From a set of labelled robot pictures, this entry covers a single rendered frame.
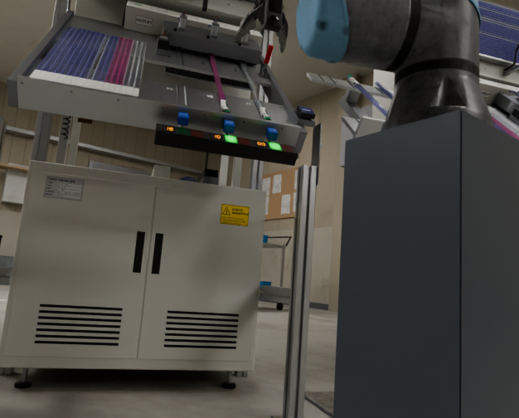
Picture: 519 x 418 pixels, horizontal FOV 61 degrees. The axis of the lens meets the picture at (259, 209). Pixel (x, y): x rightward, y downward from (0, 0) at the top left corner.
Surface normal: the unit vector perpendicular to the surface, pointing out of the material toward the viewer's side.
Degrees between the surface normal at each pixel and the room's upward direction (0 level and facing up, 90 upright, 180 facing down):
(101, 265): 90
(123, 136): 90
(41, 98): 132
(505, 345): 90
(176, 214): 90
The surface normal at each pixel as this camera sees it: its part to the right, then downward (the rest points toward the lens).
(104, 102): 0.16, 0.57
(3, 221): 0.60, -0.08
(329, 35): 0.01, 0.70
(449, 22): 0.13, -0.03
